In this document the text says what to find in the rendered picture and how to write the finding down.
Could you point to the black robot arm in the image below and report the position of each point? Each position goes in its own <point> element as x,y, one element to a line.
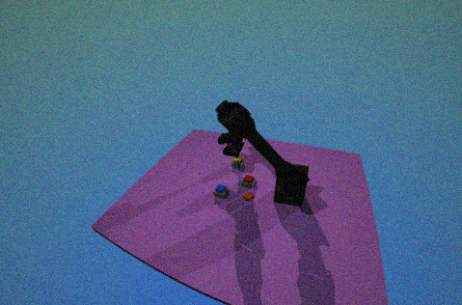
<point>237,119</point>

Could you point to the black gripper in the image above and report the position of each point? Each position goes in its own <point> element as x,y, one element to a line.
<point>236,146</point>

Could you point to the red button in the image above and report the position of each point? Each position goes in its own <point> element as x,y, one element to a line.
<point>248,182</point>

